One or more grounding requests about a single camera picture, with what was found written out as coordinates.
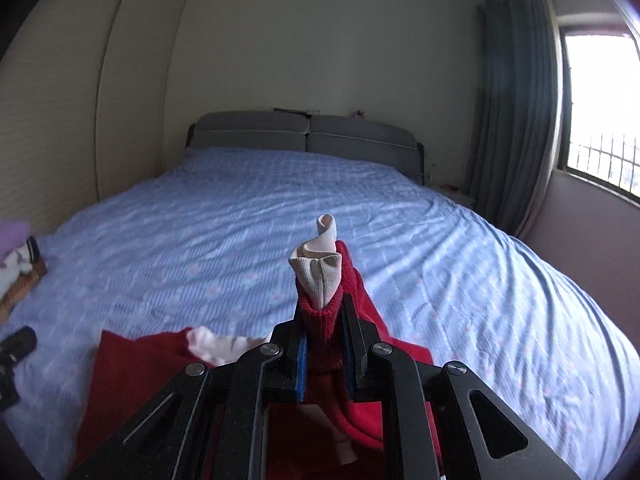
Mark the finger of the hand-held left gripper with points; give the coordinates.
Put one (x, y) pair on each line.
(19, 342)

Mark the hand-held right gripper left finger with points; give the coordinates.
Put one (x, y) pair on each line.
(300, 370)

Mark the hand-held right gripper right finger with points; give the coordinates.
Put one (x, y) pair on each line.
(350, 362)

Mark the red sweater with cream collar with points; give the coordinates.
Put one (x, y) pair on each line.
(325, 340)

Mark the brown woven cloth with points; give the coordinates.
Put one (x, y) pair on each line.
(22, 285)

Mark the cream floral cloth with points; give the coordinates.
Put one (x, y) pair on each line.
(12, 270)

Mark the small dark object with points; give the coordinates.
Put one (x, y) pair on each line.
(33, 250)

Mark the purple cloth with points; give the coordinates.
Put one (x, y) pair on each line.
(11, 235)

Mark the blue floral bed sheet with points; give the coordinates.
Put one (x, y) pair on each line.
(240, 220)

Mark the white nightstand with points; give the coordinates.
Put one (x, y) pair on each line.
(452, 194)

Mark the grey padded headboard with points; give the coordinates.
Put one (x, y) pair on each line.
(280, 132)

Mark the small pink item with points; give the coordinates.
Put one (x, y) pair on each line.
(358, 114)

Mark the white louvered wardrobe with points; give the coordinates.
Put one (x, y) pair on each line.
(100, 85)

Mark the grey-blue curtain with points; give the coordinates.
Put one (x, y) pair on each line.
(515, 110)

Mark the window with metal grille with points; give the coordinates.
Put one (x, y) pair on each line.
(600, 110)

